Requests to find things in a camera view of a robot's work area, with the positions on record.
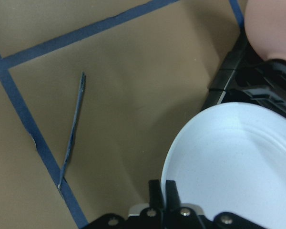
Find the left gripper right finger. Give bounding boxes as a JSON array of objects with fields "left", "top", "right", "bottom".
[{"left": 165, "top": 180, "right": 181, "bottom": 229}]

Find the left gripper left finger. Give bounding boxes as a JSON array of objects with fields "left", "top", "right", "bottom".
[{"left": 148, "top": 179, "right": 164, "bottom": 229}]

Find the blue plate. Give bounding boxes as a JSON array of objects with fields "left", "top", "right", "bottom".
[{"left": 161, "top": 102, "right": 286, "bottom": 229}]

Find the pink plate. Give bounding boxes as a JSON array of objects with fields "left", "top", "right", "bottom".
[{"left": 245, "top": 0, "right": 286, "bottom": 61}]

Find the black dish rack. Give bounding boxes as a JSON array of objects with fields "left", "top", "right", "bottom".
[{"left": 202, "top": 31, "right": 286, "bottom": 118}]

